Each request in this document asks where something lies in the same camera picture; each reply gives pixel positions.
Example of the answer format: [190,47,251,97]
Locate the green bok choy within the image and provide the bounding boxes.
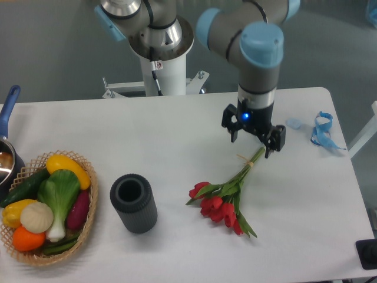
[38,169,80,243]

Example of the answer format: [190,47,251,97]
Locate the white frame at right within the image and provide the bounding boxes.
[348,101,376,159]

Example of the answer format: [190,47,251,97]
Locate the small pale blue cap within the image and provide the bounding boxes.
[286,118,302,130]

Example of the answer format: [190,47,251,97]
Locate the black device at edge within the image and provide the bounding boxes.
[355,239,376,270]

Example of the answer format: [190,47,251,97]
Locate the green bean pods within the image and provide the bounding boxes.
[42,233,79,256]

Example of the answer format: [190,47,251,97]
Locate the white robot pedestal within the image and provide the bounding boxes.
[102,40,210,99]

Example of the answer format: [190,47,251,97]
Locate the yellow squash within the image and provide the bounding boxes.
[46,154,91,190]

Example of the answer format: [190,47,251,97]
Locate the red tulip bouquet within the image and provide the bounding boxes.
[186,147,265,238]

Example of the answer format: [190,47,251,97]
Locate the blue handled saucepan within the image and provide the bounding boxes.
[1,85,25,200]

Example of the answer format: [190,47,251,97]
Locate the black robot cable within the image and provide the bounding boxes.
[148,46,164,97]

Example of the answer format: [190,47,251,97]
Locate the green cucumber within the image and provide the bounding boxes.
[1,168,50,208]

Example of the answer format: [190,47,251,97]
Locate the yellow bell pepper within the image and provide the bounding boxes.
[2,199,37,229]

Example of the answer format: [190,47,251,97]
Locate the blue ribbon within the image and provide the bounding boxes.
[310,111,346,150]

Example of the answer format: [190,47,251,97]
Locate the woven wicker basket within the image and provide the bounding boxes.
[1,150,98,266]

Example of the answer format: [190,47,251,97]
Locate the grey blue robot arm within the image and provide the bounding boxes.
[94,1,300,155]

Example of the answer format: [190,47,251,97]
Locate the purple sweet potato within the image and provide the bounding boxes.
[66,190,90,230]

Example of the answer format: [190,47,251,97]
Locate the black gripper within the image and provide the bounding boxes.
[221,100,286,159]

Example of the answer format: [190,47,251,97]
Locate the dark grey ribbed vase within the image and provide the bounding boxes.
[110,173,158,234]

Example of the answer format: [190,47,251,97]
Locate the orange fruit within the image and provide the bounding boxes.
[12,226,45,252]

